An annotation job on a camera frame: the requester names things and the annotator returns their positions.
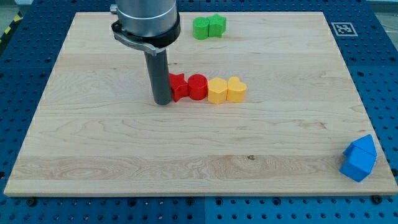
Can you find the red cylinder block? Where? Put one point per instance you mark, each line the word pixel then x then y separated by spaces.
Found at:
pixel 197 86

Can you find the black clamp ring mount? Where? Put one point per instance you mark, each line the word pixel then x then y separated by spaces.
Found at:
pixel 150 45

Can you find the blue cube block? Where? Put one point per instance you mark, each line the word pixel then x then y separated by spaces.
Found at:
pixel 358 163

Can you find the black board bolt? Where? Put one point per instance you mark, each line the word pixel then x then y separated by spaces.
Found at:
pixel 31 202
pixel 376 199

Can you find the black left board bolt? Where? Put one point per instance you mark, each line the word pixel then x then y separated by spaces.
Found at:
pixel 31 202

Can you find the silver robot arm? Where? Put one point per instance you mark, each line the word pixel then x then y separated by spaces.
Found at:
pixel 149 26

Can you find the light wooden board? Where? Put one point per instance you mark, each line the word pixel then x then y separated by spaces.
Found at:
pixel 98 133

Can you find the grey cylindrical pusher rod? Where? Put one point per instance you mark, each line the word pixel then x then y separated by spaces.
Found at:
pixel 158 70

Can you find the white fiducial marker tag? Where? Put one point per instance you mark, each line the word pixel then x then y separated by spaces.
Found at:
pixel 344 29

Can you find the yellow hexagon block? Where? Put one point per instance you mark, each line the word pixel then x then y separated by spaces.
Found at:
pixel 217 90

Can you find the blue triangle block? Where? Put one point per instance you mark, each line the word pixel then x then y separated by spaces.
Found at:
pixel 365 143

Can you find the green cylinder block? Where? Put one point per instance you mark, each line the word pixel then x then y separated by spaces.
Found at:
pixel 201 28

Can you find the red star block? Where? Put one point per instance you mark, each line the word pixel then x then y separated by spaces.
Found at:
pixel 178 85

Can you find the green star block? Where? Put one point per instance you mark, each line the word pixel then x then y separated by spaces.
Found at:
pixel 217 25

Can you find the black right board bolt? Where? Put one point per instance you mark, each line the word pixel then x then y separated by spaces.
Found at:
pixel 376 199

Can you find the yellow heart block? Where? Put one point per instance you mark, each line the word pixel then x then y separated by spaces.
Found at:
pixel 236 90

